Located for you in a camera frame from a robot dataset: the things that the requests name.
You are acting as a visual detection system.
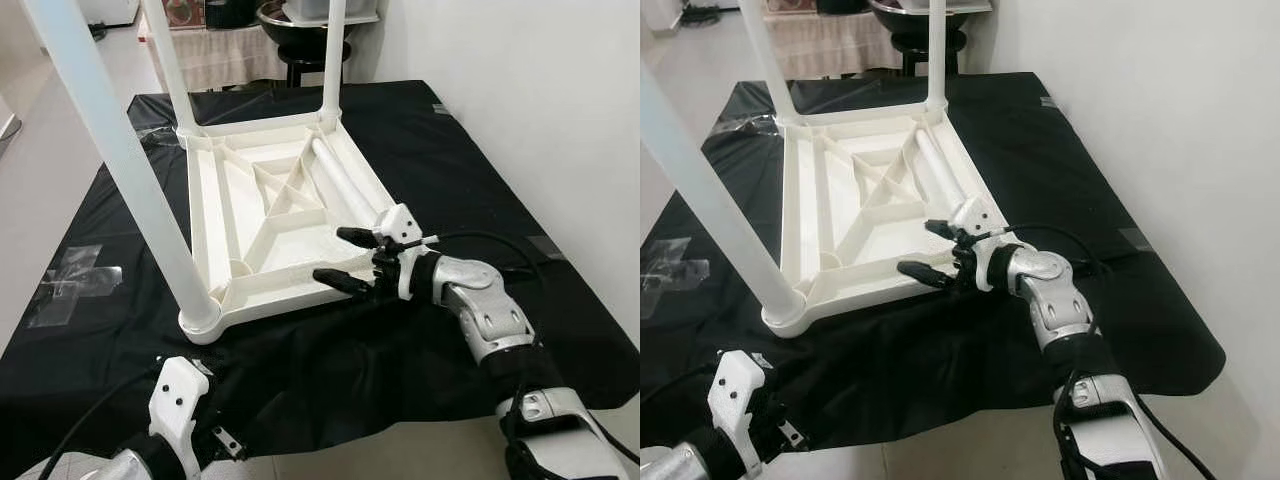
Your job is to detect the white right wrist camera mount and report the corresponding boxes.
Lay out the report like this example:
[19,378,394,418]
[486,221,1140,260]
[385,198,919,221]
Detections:
[372,203,441,303]
[945,195,1006,293]

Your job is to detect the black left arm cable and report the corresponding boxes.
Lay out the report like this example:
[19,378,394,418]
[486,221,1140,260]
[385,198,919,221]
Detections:
[38,370,166,480]
[640,360,716,406]

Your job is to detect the white plastic children table top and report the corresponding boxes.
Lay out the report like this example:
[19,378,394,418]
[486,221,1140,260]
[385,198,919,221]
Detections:
[178,112,401,346]
[762,100,1011,339]

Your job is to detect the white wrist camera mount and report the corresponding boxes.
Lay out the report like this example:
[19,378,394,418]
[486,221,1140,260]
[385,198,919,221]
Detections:
[372,203,441,303]
[707,350,771,471]
[148,355,213,476]
[945,195,1006,293]

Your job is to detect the black cloth mat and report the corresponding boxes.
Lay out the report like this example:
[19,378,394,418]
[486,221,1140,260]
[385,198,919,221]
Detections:
[640,70,1229,451]
[0,80,641,480]

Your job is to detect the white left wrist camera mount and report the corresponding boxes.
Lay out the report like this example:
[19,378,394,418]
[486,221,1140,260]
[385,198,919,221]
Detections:
[148,355,213,476]
[707,350,771,471]

